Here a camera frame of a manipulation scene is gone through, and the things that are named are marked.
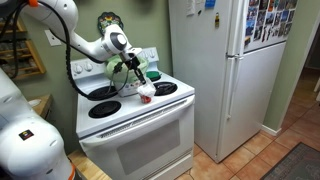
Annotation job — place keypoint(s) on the white electric stove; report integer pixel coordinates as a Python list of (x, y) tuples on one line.
[(133, 133)]

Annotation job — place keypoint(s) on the white light switch plate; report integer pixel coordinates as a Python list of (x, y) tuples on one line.
[(53, 37)]

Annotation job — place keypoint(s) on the light wooden robot table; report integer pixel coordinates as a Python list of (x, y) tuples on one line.
[(90, 166)]

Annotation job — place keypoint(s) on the wooden wall shelf rack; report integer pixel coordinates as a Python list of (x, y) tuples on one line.
[(30, 60)]

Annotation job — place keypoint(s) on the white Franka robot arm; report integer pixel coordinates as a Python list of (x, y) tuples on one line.
[(30, 146)]

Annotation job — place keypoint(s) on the colourful round wall decoration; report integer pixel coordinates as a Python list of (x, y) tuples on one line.
[(108, 20)]

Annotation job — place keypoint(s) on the small brass fridge magnet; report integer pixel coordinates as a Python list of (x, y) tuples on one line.
[(217, 20)]

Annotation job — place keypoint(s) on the white stove knob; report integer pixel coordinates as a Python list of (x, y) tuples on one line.
[(78, 69), (88, 67)]

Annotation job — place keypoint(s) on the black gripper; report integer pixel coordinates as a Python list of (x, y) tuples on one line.
[(130, 60)]

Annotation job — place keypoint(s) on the fridge photo collage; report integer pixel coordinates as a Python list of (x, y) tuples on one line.
[(266, 20)]

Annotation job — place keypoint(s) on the small black coil burner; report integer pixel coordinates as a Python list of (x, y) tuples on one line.
[(104, 109)]

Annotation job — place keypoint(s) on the wooden side shelf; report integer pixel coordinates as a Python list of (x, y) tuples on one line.
[(43, 103)]

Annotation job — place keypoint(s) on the white refrigerator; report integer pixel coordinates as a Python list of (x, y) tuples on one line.
[(206, 83)]

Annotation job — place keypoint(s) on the patterned floor rug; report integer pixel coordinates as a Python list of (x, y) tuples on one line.
[(296, 165)]

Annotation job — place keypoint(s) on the blue paper note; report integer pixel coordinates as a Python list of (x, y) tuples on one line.
[(210, 3)]

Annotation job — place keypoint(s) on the white paper sheet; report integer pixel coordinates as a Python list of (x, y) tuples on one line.
[(190, 7)]

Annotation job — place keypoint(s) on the large black coil burner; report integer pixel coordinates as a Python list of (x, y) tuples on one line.
[(165, 88), (101, 93)]

